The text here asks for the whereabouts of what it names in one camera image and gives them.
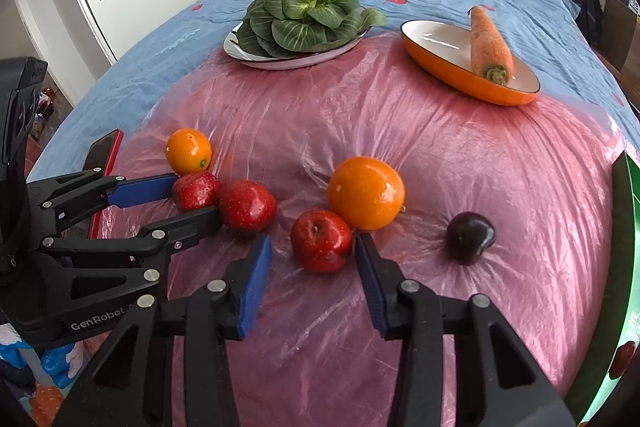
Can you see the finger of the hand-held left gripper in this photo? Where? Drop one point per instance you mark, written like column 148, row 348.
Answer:
column 145, row 189
column 190, row 227

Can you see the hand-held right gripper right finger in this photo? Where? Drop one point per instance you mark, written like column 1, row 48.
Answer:
column 372, row 287

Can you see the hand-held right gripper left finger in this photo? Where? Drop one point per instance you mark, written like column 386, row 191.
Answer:
column 252, row 287

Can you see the red apple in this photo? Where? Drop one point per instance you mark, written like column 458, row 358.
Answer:
column 246, row 206
column 321, row 240
column 621, row 359
column 195, row 191

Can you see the small orange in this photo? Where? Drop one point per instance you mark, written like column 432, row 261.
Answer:
column 188, row 151

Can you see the dark plum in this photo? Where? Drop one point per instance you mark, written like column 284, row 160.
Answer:
column 471, row 238

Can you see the green tray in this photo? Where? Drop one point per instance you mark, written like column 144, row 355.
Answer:
column 620, row 267

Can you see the red smartphone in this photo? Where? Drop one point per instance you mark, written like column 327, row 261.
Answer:
column 102, row 152

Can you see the pink plastic sheet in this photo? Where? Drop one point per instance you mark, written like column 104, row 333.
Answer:
column 450, row 157

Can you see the white plate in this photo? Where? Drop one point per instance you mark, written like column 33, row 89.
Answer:
column 280, row 63

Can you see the green bok choy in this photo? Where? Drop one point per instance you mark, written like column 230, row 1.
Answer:
column 307, row 14

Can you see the orange oval dish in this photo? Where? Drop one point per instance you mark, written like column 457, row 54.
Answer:
column 440, row 47

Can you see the carrot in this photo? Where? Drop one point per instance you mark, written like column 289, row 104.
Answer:
column 487, row 47

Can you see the black backpack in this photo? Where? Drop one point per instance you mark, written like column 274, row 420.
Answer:
column 580, row 2

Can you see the wooden dresser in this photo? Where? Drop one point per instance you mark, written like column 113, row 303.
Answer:
column 620, row 27

